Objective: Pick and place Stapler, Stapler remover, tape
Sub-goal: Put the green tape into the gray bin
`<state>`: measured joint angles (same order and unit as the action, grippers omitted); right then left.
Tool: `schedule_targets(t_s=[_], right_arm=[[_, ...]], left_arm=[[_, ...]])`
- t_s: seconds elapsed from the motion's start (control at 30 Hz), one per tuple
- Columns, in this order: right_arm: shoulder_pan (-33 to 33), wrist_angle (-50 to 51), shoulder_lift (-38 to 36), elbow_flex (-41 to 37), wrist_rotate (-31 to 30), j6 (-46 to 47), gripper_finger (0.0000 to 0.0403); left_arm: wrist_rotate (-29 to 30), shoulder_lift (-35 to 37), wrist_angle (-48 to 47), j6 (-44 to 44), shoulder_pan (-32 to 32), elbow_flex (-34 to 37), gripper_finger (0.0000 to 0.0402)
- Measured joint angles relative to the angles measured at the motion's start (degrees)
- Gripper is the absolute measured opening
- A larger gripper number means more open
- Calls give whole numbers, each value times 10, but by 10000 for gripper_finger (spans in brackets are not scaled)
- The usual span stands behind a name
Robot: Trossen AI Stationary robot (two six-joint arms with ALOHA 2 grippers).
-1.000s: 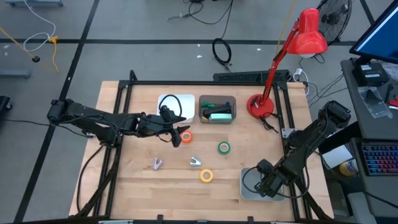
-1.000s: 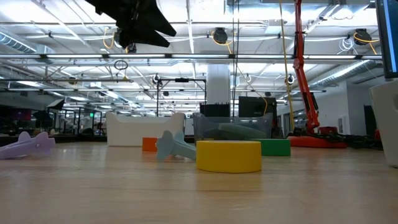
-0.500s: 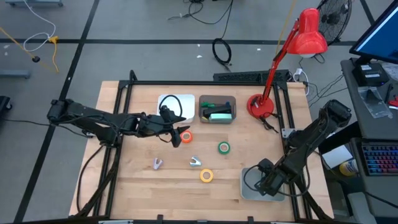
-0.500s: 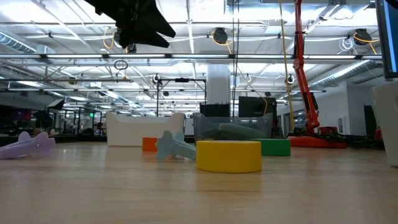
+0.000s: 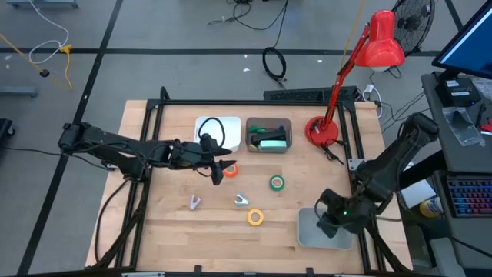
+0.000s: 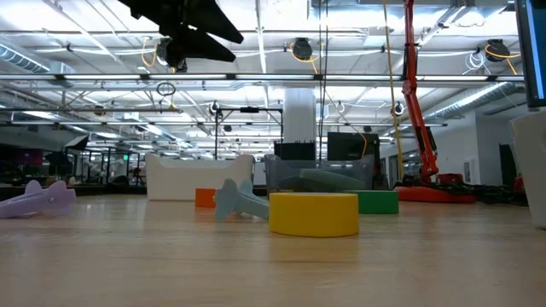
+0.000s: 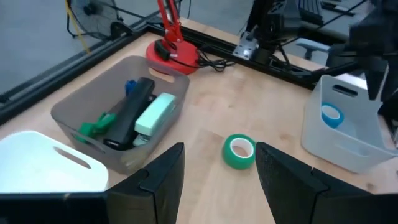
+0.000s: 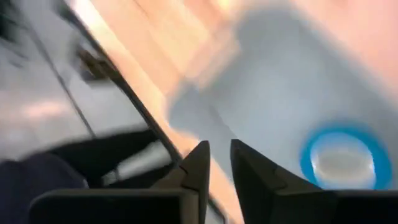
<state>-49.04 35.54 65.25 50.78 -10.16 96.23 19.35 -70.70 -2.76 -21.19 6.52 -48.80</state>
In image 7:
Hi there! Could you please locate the grey office chair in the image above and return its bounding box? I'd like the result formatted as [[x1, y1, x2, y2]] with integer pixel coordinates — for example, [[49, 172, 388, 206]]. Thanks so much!
[[295, 37, 331, 61]]

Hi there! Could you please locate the blue tape roll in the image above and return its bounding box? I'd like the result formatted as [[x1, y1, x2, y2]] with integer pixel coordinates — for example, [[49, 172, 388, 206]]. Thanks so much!
[[320, 102, 345, 129]]

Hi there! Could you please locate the yellow hanging cable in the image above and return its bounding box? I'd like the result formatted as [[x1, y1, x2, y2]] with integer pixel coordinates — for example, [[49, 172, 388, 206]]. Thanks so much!
[[64, 0, 91, 54]]

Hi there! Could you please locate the grey translucent bin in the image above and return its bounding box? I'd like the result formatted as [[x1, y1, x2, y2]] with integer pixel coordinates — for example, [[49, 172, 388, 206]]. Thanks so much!
[[50, 55, 190, 175]]

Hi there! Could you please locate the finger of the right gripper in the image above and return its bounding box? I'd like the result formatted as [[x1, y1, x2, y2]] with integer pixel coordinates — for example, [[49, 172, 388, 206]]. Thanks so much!
[[381, 60, 398, 104], [366, 58, 384, 101]]

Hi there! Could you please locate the black floor fan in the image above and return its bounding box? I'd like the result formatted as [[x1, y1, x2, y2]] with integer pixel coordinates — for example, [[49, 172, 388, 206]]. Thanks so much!
[[67, 0, 131, 41]]

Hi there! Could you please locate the red desk lamp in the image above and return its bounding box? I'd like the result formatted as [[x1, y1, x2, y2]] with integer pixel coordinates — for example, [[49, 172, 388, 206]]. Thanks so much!
[[145, 0, 200, 75]]

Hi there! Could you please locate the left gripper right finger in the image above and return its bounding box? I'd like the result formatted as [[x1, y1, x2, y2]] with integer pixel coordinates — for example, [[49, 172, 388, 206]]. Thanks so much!
[[255, 142, 398, 224]]

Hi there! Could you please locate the black stapler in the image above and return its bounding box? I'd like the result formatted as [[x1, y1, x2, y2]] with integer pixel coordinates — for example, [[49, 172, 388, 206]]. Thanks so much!
[[103, 77, 156, 152]]

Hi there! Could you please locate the black lamp cable bundle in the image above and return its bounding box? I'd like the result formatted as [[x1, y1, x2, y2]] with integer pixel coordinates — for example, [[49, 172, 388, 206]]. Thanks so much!
[[198, 49, 236, 73]]

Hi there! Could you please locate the green tape roll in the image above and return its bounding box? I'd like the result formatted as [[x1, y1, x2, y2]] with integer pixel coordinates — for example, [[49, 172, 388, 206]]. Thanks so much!
[[221, 133, 257, 171]]

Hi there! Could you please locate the blue mini stapler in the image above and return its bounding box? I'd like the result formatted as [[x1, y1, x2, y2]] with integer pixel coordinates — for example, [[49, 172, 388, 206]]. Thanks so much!
[[124, 79, 137, 96]]

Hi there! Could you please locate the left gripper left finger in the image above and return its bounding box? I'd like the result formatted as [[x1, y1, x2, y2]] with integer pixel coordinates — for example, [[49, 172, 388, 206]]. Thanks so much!
[[0, 142, 186, 224]]

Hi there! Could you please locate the mint green stapler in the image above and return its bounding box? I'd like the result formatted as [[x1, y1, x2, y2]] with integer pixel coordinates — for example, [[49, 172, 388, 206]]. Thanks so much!
[[132, 92, 177, 147]]

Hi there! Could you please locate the white plastic bin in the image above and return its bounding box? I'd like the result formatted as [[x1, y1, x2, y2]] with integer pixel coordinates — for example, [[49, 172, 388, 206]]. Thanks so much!
[[0, 130, 109, 194]]

